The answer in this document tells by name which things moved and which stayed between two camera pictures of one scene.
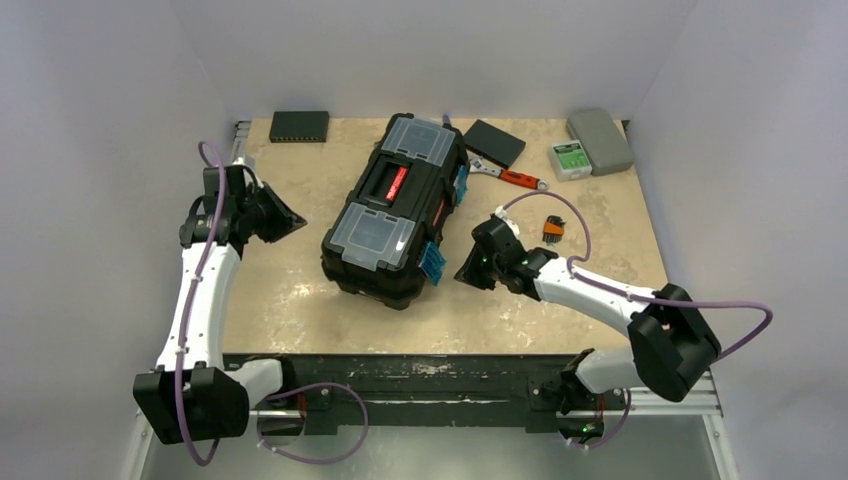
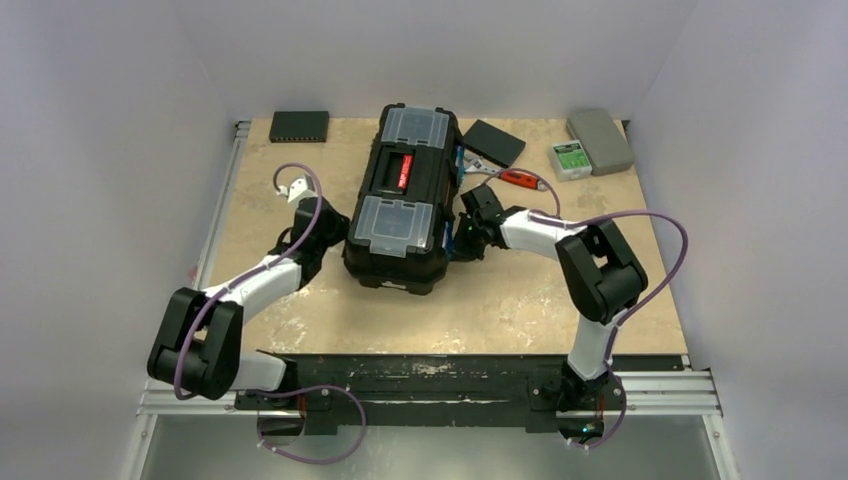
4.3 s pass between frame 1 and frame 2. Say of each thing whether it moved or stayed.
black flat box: stayed
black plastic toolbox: moved
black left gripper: moved
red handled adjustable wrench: stayed
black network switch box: stayed
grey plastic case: stayed
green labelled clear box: stayed
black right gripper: moved
